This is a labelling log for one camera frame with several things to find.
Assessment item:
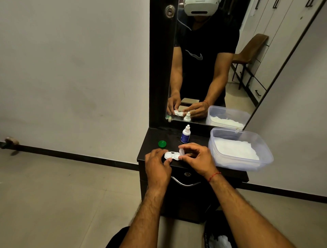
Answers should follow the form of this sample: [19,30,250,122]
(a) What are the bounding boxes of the person's right hand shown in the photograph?
[178,143,219,181]

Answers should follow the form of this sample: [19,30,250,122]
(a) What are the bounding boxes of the person's left hand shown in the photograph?
[145,148,173,190]

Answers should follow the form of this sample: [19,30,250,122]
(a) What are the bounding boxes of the person's right forearm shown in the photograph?
[209,174,297,248]

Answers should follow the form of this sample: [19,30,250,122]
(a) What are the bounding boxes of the dark wooden dressing table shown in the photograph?
[137,0,250,224]

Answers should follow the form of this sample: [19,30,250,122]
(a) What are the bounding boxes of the white plastic bag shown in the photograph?
[209,235,232,248]

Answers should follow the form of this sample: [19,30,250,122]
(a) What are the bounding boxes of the chrome drawer handle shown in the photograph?
[171,176,202,187]

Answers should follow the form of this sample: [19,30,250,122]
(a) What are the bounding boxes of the clear plastic container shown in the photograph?
[208,127,274,172]

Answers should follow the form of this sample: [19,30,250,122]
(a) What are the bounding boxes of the person's left forearm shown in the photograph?
[120,186,167,248]

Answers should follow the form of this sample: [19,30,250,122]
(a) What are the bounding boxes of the white contact lens case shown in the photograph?
[163,151,181,161]

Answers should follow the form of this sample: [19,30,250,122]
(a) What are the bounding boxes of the person's black shorts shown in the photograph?
[105,226,131,248]

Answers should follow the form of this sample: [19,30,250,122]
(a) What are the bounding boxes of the black waste bin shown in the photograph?
[203,212,238,248]

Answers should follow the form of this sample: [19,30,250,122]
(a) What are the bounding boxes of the small white solution bottle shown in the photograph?
[180,124,191,144]

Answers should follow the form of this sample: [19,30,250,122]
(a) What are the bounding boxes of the white tissue paper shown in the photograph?
[214,137,260,161]

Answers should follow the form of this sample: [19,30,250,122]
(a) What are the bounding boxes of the wall mirror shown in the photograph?
[165,0,325,131]

